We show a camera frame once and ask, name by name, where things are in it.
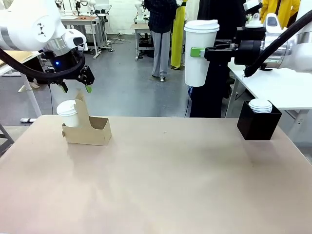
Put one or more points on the tall white lidded paper cup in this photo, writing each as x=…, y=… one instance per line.
x=197, y=70

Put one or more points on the person in black hoodie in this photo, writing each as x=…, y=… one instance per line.
x=214, y=97

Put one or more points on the grey-framed table with brown top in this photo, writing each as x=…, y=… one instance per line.
x=83, y=20

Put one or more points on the person in plaid shirt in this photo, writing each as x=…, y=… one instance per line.
x=161, y=36

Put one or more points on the short white lidded paper cup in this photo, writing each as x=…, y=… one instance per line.
x=69, y=117

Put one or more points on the person in yellow coat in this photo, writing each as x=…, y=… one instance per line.
x=280, y=11

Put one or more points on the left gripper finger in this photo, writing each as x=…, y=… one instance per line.
x=86, y=76
x=64, y=87

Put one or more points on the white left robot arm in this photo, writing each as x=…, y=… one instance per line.
x=29, y=26

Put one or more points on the brown cardboard cup carrier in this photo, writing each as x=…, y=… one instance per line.
x=85, y=137

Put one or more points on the stack of white cup lids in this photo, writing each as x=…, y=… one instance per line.
x=260, y=106

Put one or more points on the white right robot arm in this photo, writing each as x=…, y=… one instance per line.
x=299, y=41

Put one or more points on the black square box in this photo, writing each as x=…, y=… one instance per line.
x=258, y=128

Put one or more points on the large white table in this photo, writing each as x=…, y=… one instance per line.
x=280, y=90

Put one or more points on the hanging yellow garment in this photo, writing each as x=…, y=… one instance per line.
x=178, y=41

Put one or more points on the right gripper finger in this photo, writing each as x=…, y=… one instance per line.
x=225, y=44
x=219, y=52

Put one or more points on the grey table with white robot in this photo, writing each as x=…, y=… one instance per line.
x=141, y=30

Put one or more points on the flat brown cardboard sheet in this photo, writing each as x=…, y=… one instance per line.
x=20, y=55

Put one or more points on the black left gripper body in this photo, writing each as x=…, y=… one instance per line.
x=61, y=62

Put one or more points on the small white side table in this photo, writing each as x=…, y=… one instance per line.
x=26, y=80

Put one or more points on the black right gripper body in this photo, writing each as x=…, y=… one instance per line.
x=248, y=52

